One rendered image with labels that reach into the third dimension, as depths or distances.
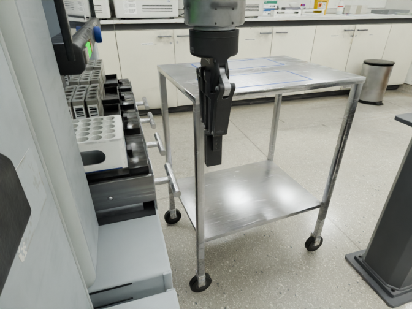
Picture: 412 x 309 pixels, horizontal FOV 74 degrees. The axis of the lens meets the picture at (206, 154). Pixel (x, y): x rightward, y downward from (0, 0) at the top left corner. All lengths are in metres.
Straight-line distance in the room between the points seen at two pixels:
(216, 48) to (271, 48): 2.74
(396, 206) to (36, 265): 1.18
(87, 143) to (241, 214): 0.84
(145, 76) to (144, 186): 2.39
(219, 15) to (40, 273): 0.34
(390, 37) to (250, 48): 1.80
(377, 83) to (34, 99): 3.56
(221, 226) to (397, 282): 0.73
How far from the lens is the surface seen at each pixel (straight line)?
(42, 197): 0.22
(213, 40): 0.41
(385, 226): 1.31
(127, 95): 0.78
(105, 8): 2.71
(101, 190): 0.44
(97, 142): 0.41
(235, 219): 1.12
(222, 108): 0.43
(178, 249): 1.39
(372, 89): 3.67
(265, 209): 1.19
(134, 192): 0.44
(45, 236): 0.22
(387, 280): 1.41
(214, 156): 0.51
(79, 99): 0.56
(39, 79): 0.27
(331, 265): 1.45
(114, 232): 0.45
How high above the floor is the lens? 1.04
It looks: 29 degrees down
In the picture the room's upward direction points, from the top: straight up
